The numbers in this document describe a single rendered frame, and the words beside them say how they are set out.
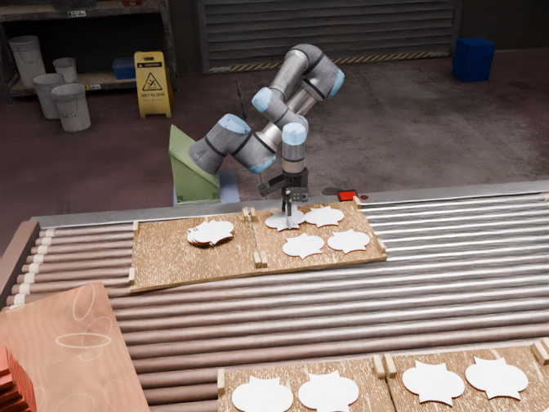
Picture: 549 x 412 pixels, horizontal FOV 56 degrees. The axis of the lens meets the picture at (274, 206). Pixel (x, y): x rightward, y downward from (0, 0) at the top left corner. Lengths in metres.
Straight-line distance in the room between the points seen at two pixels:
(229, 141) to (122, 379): 1.09
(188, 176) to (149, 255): 0.43
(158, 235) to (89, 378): 0.70
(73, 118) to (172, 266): 3.61
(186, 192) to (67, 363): 0.97
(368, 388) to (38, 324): 0.84
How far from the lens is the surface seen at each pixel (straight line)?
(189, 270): 1.68
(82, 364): 1.34
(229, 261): 1.70
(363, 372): 1.38
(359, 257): 1.71
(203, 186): 2.09
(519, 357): 1.51
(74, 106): 5.15
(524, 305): 1.70
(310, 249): 1.72
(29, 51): 6.09
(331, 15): 6.42
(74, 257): 1.89
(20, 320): 1.51
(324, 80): 2.07
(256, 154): 2.06
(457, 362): 1.45
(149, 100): 5.21
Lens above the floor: 1.99
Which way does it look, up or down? 33 degrees down
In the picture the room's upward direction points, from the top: 2 degrees counter-clockwise
